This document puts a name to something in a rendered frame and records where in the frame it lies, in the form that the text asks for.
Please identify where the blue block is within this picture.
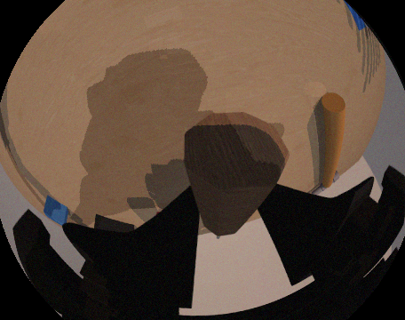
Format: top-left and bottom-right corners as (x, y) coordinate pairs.
(44, 196), (68, 227)

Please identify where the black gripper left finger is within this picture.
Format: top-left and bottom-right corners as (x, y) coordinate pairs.
(63, 186), (200, 308)

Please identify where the blue tape strip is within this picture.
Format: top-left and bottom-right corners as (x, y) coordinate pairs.
(345, 3), (366, 31)

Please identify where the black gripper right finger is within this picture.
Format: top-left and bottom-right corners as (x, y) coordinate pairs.
(258, 177), (374, 285)

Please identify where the hammer with orange handle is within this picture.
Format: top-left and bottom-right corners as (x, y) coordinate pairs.
(312, 92), (345, 195)

